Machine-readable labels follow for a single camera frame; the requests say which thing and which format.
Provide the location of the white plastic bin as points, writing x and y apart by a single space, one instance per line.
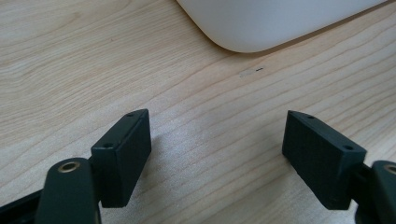
267 21

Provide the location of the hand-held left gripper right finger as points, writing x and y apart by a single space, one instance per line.
323 158

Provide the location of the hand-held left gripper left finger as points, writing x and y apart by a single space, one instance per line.
123 161

